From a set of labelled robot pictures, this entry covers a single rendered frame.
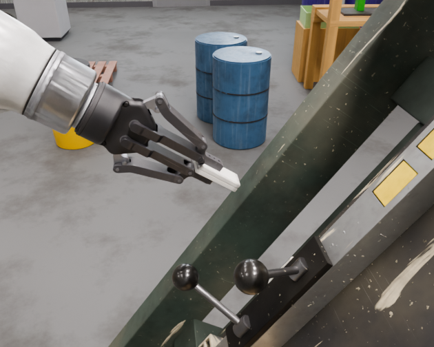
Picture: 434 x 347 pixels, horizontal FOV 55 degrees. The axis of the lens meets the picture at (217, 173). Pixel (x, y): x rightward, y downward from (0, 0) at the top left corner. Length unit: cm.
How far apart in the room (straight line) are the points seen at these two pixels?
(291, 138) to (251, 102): 298
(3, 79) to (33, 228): 270
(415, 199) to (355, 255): 9
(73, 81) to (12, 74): 6
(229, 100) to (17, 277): 212
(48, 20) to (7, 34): 732
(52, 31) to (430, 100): 744
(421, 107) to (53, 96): 49
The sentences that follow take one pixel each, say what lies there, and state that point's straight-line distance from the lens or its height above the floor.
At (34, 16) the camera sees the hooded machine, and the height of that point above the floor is 41.
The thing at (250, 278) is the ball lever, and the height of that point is 154.
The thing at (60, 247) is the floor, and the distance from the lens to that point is 294.
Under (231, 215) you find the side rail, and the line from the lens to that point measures 74.
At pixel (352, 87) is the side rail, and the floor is 163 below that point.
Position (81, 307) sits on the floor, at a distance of 254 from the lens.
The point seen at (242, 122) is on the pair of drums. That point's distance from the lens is 372.
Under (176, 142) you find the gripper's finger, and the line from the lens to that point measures 56.
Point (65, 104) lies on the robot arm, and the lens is 51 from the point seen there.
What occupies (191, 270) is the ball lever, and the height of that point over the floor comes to 145.
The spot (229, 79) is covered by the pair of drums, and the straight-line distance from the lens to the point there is 359.
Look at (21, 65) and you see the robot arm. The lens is 51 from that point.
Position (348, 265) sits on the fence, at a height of 150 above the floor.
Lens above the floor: 186
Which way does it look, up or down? 32 degrees down
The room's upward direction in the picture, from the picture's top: straight up
